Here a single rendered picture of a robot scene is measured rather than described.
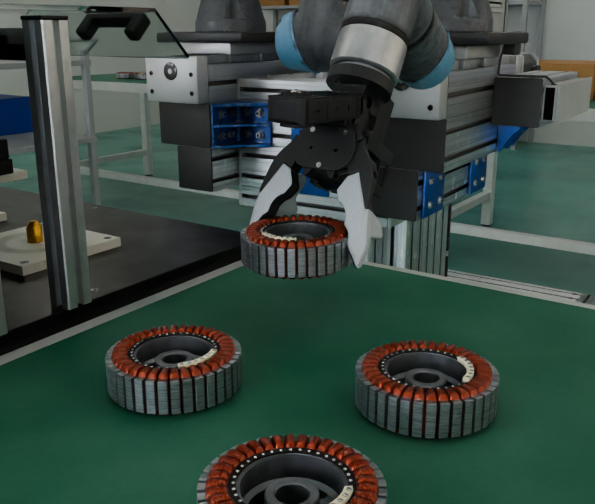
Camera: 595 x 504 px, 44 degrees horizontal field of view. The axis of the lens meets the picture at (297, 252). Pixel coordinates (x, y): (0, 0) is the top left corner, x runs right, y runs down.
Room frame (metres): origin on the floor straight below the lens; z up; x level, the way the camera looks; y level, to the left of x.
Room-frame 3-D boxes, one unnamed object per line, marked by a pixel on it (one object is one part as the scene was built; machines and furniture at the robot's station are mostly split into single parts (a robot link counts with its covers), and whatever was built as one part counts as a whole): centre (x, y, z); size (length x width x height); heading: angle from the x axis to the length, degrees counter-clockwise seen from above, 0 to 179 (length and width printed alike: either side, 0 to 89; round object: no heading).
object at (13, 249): (0.90, 0.33, 0.78); 0.15 x 0.15 x 0.01; 56
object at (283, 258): (0.70, 0.00, 0.83); 0.11 x 0.11 x 0.04
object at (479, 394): (0.53, -0.10, 0.77); 0.11 x 0.11 x 0.04
